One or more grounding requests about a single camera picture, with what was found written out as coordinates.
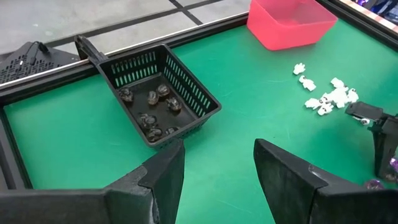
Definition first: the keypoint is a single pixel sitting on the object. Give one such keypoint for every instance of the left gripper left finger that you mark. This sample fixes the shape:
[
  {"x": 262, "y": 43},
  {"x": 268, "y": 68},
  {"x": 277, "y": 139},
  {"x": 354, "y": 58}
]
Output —
[{"x": 161, "y": 186}]

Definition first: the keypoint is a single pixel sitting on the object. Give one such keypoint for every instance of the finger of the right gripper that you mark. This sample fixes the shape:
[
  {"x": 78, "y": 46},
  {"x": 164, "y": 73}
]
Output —
[{"x": 382, "y": 146}]

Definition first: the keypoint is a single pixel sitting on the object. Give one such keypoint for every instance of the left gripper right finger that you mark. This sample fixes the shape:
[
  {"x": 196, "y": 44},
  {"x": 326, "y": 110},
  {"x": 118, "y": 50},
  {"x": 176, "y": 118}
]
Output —
[{"x": 286, "y": 186}]

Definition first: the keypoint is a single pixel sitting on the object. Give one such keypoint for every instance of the small purple translucent decoration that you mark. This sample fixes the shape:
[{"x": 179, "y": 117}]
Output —
[
  {"x": 395, "y": 163},
  {"x": 374, "y": 184}
]

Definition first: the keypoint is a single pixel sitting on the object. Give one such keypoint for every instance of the small white ghost figure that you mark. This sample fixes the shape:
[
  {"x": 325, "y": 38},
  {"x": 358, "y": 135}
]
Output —
[
  {"x": 325, "y": 109},
  {"x": 337, "y": 82},
  {"x": 299, "y": 68},
  {"x": 353, "y": 95},
  {"x": 308, "y": 84},
  {"x": 311, "y": 103},
  {"x": 337, "y": 97}
]

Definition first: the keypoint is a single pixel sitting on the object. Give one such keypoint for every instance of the black slotted plastic basket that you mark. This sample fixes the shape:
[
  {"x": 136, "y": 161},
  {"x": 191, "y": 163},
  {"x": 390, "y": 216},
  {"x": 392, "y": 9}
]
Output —
[{"x": 161, "y": 116}]

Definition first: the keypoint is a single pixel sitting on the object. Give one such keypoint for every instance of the green table mat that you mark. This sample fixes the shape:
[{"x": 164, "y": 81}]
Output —
[{"x": 233, "y": 109}]

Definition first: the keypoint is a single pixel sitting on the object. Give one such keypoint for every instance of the pink plastic bin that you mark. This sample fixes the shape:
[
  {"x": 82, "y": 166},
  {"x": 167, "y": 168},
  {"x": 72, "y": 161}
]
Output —
[{"x": 289, "y": 34}]

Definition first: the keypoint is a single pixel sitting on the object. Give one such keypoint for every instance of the black table clamp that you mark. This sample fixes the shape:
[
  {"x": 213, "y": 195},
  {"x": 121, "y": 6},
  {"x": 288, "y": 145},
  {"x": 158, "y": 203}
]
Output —
[{"x": 88, "y": 51}]

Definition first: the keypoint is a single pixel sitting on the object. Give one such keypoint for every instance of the black perforated computer case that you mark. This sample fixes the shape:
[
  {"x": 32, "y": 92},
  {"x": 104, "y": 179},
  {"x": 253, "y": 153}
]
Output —
[{"x": 34, "y": 67}]

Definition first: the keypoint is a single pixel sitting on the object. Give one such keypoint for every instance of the black metal table frame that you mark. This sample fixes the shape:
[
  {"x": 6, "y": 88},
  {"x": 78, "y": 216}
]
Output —
[{"x": 202, "y": 35}]

